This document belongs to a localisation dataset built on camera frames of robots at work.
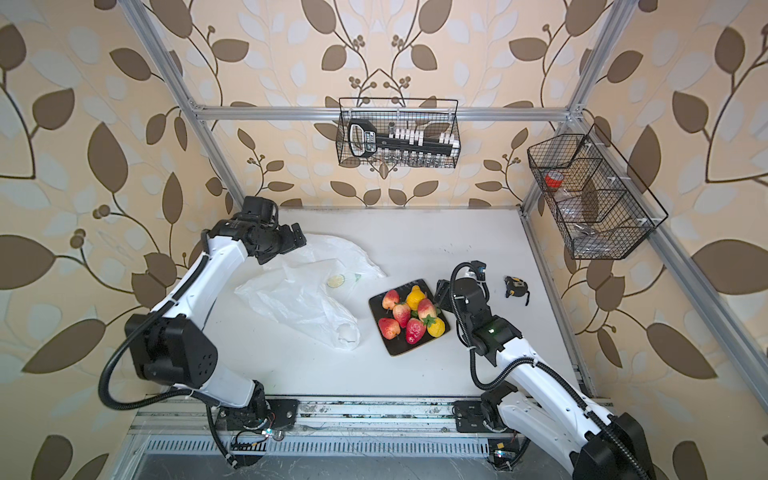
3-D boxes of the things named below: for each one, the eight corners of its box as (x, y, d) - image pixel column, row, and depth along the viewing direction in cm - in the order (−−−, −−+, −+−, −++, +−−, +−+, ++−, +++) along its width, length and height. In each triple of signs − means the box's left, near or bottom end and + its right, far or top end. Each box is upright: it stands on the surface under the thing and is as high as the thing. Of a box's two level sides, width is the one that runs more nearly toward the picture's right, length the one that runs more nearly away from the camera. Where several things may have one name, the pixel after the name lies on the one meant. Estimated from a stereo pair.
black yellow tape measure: (505, 302, 96) (508, 297, 94) (504, 281, 101) (507, 276, 99) (526, 305, 95) (530, 300, 93) (524, 283, 101) (527, 279, 98)
